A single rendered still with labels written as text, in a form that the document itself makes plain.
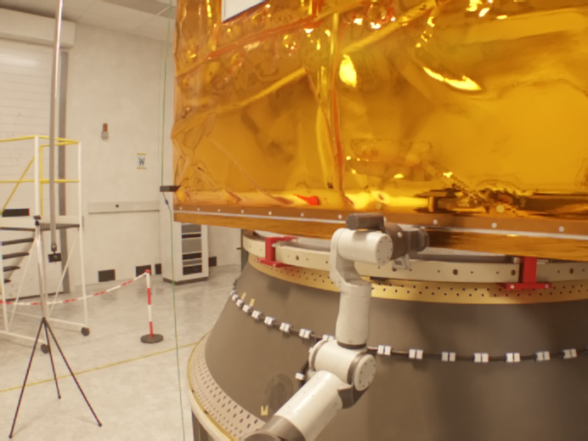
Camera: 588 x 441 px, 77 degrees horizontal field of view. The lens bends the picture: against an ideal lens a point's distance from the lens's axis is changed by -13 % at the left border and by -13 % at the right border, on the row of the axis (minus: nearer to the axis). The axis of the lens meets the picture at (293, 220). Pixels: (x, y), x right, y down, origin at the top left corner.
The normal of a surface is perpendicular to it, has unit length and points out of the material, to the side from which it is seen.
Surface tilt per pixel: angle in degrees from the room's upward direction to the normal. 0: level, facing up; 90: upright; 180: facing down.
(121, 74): 90
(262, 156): 86
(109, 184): 90
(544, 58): 88
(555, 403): 62
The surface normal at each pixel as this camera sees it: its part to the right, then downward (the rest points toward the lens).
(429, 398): -0.30, -0.41
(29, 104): 0.73, 0.04
